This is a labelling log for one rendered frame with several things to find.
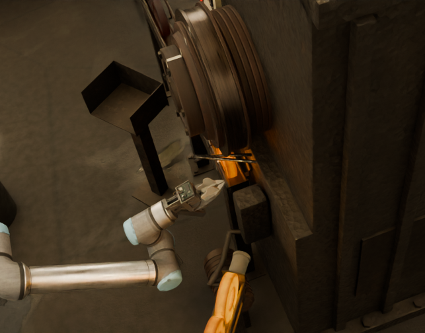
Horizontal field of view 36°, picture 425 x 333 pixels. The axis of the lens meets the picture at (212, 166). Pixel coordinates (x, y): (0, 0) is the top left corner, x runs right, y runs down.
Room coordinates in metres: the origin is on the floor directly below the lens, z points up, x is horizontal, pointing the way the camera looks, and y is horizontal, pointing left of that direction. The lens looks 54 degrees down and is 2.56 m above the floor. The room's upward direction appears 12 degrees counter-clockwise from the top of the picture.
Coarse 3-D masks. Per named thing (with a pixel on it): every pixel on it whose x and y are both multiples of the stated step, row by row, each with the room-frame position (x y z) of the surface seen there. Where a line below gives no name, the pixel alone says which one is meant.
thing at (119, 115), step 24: (120, 72) 1.97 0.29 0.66; (96, 96) 1.89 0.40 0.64; (120, 96) 1.90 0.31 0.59; (144, 96) 1.86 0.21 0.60; (120, 120) 1.76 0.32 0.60; (144, 120) 1.70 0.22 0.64; (144, 144) 1.77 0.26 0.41; (144, 168) 1.80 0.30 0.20; (144, 192) 1.81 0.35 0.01; (168, 192) 1.78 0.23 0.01
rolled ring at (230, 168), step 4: (216, 148) 1.43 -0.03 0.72; (220, 152) 1.42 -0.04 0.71; (224, 164) 1.37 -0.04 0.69; (228, 164) 1.29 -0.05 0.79; (232, 164) 1.29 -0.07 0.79; (224, 168) 1.35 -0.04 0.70; (228, 168) 1.29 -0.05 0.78; (232, 168) 1.29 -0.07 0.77; (236, 168) 1.29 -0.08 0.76; (228, 172) 1.29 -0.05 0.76; (232, 172) 1.29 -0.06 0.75; (236, 172) 1.29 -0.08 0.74; (228, 176) 1.29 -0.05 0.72; (232, 176) 1.29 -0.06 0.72
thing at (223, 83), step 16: (176, 16) 1.55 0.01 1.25; (192, 16) 1.43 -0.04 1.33; (192, 32) 1.35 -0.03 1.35; (208, 32) 1.35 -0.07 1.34; (208, 48) 1.30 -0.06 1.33; (208, 64) 1.26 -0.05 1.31; (224, 64) 1.25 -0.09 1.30; (208, 80) 1.24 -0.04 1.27; (224, 80) 1.22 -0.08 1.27; (224, 96) 1.19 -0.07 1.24; (224, 112) 1.17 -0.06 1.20; (240, 112) 1.17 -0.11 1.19; (224, 128) 1.15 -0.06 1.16; (240, 128) 1.16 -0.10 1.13; (224, 144) 1.18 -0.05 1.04; (240, 144) 1.17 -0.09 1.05
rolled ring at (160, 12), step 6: (150, 0) 2.34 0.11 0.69; (156, 0) 2.26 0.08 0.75; (156, 6) 2.23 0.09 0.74; (162, 6) 2.23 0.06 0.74; (156, 12) 2.23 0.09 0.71; (162, 12) 2.21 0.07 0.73; (156, 18) 2.31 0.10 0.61; (162, 18) 2.19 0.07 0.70; (162, 24) 2.18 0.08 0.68; (168, 24) 2.18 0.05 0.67; (162, 30) 2.19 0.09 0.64; (168, 30) 2.18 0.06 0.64
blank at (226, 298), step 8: (224, 280) 0.88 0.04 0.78; (232, 280) 0.88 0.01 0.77; (224, 288) 0.86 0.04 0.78; (232, 288) 0.87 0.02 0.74; (224, 296) 0.83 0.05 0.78; (232, 296) 0.87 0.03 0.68; (216, 304) 0.82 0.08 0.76; (224, 304) 0.81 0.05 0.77; (232, 304) 0.85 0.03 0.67; (216, 312) 0.80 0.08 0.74; (224, 312) 0.80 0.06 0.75; (232, 312) 0.84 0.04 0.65
